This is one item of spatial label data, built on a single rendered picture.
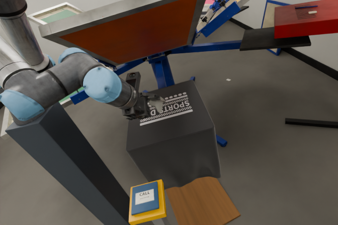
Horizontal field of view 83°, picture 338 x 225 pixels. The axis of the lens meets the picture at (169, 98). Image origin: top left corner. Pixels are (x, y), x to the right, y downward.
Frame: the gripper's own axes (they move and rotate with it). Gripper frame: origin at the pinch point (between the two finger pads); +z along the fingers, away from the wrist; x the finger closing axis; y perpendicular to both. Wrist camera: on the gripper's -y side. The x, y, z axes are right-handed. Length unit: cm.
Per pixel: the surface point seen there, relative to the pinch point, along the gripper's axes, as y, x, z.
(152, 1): -27.9, 11.9, -20.5
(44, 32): -24.3, -25.3, -24.4
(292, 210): 73, 70, 95
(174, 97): -11.4, 4.9, 41.6
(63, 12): -162, -128, 102
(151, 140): 13.7, -6.1, 20.3
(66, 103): -24, -78, 49
